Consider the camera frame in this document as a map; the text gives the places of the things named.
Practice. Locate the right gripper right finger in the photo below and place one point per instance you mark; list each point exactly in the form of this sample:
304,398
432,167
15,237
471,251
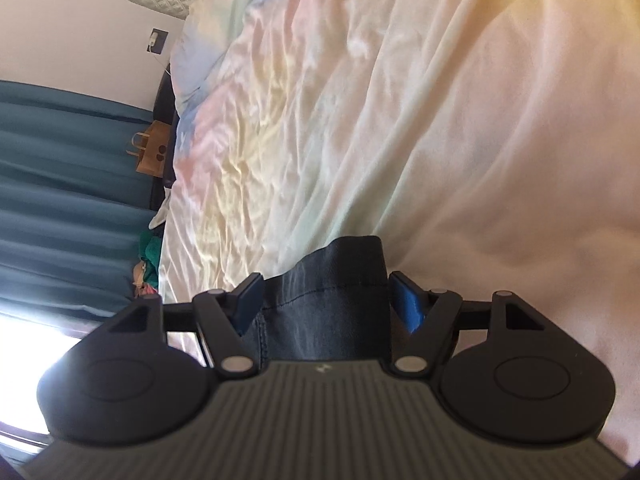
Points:
430,318

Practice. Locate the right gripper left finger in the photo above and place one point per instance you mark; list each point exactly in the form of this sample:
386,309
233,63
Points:
222,319

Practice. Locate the black clothes garment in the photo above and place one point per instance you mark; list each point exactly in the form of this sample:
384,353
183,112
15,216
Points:
331,306

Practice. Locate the green garment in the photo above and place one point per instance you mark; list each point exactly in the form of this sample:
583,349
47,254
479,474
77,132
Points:
150,246

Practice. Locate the white cloth on armchair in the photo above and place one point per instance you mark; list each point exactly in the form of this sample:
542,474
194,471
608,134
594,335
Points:
162,214

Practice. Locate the brown paper bag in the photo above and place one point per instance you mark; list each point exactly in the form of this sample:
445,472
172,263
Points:
150,149

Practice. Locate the right teal curtain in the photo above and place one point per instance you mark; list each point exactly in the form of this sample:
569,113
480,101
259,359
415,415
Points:
72,205

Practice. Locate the black framed window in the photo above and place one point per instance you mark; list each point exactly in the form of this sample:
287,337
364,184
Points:
30,345

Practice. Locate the pastel bed duvet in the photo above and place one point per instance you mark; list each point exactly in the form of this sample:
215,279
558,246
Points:
490,144

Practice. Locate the wall power socket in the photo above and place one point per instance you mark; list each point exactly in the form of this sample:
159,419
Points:
157,41

